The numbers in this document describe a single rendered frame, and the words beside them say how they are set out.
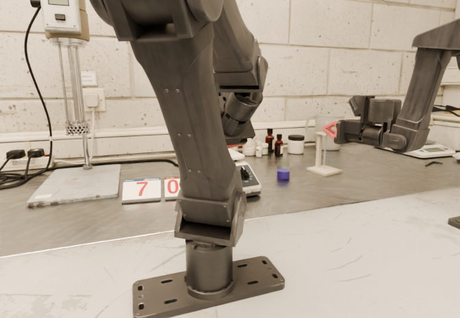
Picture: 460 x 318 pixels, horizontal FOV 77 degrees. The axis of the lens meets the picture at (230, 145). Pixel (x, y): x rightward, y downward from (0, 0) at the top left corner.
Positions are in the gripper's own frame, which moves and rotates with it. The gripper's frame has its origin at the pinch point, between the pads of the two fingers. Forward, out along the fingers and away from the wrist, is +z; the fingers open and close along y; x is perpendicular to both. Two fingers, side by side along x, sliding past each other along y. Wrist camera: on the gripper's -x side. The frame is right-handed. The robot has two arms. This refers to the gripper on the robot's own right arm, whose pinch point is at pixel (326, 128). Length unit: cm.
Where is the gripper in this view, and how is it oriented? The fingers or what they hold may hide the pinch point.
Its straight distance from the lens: 97.7
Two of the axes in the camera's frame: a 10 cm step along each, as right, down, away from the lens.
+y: -8.7, 1.0, -4.8
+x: 0.0, 9.8, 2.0
